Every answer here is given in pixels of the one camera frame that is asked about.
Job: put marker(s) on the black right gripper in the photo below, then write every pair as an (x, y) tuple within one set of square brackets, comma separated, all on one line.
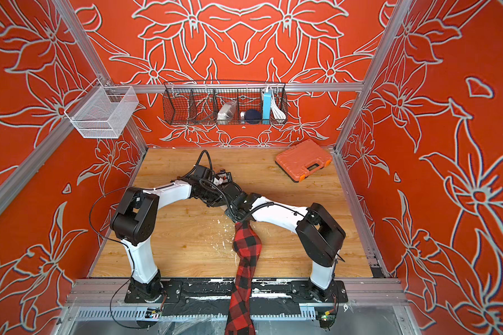
[(230, 213)]

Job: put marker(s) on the red black plaid sleeve arm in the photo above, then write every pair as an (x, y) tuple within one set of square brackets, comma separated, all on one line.
[(247, 246)]

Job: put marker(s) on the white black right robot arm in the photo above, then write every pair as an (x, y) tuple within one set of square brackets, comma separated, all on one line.
[(319, 233)]

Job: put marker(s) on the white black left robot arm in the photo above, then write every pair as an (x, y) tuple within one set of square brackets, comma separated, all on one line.
[(133, 224)]

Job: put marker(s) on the black charging board yellow connectors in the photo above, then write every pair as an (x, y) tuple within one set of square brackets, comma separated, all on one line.
[(222, 177)]

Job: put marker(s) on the orange tool case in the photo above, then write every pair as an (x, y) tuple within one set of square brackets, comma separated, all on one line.
[(303, 159)]

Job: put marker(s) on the silver pouch in basket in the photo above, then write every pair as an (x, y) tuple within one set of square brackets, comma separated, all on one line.
[(227, 112)]

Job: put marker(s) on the dark blue round object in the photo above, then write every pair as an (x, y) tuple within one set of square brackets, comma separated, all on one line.
[(253, 116)]

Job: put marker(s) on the black wire wall basket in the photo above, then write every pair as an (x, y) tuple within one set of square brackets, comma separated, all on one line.
[(195, 104)]

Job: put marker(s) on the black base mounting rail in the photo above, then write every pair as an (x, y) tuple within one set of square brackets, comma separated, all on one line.
[(264, 297)]

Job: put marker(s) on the clear plastic wall bin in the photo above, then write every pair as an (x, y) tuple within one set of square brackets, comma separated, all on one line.
[(104, 112)]

